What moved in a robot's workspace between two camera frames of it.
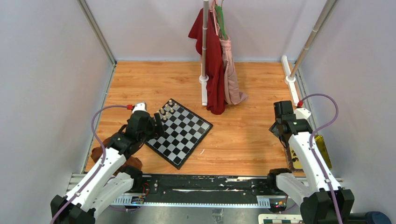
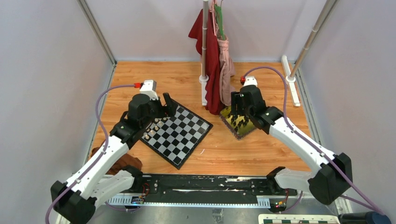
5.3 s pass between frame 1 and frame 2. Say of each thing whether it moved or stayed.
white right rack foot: stayed
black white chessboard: stayed
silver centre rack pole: stayed
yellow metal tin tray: moved
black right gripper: moved
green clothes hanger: stayed
